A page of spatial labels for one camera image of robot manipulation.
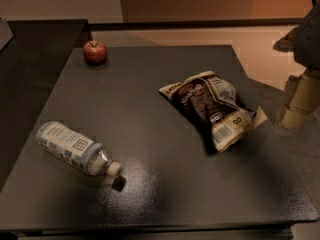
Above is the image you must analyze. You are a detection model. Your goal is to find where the clear plastic water bottle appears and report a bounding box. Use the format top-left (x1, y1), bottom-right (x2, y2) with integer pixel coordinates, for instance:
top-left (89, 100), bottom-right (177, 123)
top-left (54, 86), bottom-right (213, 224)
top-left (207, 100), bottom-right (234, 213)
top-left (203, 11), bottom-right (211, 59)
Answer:
top-left (36, 121), bottom-right (122, 179)

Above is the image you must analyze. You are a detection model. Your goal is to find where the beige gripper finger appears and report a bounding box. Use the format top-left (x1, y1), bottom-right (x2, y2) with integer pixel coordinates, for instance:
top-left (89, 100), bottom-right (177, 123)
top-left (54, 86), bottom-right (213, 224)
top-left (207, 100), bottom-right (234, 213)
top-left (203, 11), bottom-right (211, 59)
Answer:
top-left (275, 69), bottom-right (320, 132)

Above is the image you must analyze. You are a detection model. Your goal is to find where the grey object at left edge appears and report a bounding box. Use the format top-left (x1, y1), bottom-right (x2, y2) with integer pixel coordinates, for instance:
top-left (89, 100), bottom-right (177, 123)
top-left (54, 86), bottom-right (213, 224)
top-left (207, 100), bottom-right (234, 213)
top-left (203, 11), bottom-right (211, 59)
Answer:
top-left (0, 17), bottom-right (13, 51)

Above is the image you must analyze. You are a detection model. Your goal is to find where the red apple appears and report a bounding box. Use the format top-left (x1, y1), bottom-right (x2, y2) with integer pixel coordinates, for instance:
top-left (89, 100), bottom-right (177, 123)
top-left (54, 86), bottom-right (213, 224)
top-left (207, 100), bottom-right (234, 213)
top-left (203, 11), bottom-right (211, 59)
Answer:
top-left (82, 40), bottom-right (107, 66)

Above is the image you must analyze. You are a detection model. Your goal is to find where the brown chip bag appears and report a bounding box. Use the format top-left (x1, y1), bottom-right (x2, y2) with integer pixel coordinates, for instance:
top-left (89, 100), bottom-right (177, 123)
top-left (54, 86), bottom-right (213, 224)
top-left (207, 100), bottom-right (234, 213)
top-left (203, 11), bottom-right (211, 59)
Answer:
top-left (159, 71), bottom-right (262, 152)

